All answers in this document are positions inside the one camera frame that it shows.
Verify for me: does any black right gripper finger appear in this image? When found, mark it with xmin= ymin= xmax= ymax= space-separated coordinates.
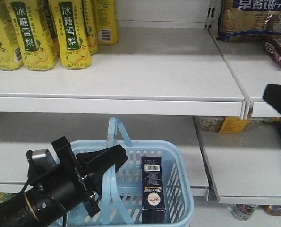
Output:
xmin=263 ymin=84 xmax=281 ymax=114

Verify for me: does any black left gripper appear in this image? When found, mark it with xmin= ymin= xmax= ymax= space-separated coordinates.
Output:
xmin=29 ymin=136 xmax=129 ymax=218

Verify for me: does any light blue shopping basket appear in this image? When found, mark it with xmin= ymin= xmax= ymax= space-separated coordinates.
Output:
xmin=66 ymin=117 xmax=194 ymax=227

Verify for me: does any dark blue cookie box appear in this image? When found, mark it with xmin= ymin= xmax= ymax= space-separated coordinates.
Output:
xmin=141 ymin=156 xmax=166 ymax=224

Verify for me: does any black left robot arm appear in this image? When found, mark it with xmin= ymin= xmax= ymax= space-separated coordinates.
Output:
xmin=0 ymin=137 xmax=128 ymax=227

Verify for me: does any maroon snack bag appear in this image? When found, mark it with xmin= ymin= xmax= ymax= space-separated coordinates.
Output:
xmin=263 ymin=36 xmax=281 ymax=67

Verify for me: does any yellow labelled biscuit tub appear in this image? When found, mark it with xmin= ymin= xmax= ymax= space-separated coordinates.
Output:
xmin=194 ymin=116 xmax=280 ymax=133

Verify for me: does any clear breakfast biscuit bag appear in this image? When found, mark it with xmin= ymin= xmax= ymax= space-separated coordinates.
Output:
xmin=218 ymin=0 xmax=281 ymax=42

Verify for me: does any white store shelving unit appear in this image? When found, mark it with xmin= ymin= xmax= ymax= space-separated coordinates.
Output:
xmin=0 ymin=0 xmax=281 ymax=205

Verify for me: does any yellow pear drink bottle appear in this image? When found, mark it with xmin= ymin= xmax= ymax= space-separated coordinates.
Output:
xmin=48 ymin=0 xmax=92 ymax=70
xmin=5 ymin=0 xmax=58 ymax=71
xmin=0 ymin=0 xmax=23 ymax=71

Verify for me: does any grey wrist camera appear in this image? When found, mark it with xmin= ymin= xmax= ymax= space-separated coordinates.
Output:
xmin=26 ymin=149 xmax=56 ymax=171

